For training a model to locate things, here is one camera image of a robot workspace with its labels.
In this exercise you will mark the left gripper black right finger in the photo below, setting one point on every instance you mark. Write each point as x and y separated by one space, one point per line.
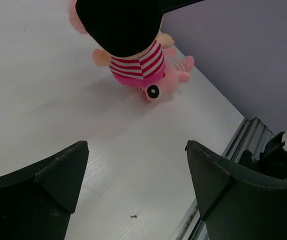
254 209

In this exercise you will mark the pink axolotl plush front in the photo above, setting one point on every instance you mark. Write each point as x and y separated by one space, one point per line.
177 70

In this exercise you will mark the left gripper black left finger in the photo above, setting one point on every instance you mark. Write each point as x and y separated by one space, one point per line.
37 201

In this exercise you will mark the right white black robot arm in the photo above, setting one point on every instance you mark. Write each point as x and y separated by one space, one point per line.
241 48

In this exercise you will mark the doll plush edge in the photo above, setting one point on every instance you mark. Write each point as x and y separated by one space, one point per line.
128 32

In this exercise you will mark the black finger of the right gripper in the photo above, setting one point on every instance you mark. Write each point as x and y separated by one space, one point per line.
171 5

